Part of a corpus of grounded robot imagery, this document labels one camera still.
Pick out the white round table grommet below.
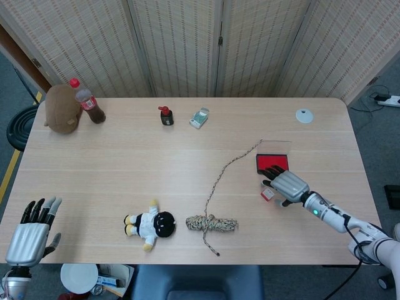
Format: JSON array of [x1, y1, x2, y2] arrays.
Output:
[[295, 107, 314, 124]]

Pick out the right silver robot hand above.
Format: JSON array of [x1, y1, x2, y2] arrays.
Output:
[[260, 166, 311, 208]]

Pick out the white round bowl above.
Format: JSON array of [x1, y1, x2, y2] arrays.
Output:
[[60, 263, 99, 294]]

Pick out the white power strip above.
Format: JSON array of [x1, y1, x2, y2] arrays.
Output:
[[376, 95, 400, 108]]

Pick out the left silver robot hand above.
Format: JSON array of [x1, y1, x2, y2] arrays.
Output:
[[5, 196, 63, 268]]

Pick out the green white tissue pack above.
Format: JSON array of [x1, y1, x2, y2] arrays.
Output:
[[189, 107, 210, 129]]

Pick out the cola bottle red cap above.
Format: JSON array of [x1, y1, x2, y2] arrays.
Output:
[[69, 77, 106, 124]]

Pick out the blue chair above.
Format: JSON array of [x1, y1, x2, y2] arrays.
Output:
[[131, 264, 265, 300]]

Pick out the speckled rope bundle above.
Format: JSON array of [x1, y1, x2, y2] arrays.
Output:
[[185, 139, 263, 258]]

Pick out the brown wooden door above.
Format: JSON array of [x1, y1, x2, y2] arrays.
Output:
[[0, 24, 53, 94]]

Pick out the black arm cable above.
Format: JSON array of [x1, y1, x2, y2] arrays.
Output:
[[323, 204, 365, 300]]

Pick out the box with papers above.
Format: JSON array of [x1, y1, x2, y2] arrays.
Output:
[[90, 264, 135, 298]]

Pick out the brown plush toy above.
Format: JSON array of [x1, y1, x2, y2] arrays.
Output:
[[43, 84, 83, 135]]

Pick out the red box with clear lid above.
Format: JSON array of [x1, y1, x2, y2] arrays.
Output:
[[255, 140, 293, 174]]

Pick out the black-headed plush doll white shirt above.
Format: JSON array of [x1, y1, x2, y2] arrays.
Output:
[[122, 199, 177, 253]]

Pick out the black flat floor object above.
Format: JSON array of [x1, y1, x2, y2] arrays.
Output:
[[384, 184, 400, 211]]

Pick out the black round stool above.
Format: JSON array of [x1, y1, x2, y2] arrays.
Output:
[[6, 104, 40, 153]]

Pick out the woven folding screen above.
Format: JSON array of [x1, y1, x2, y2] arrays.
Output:
[[0, 0, 400, 106]]

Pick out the black ink bottle red cap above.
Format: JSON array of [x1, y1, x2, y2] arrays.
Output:
[[157, 106, 174, 127]]

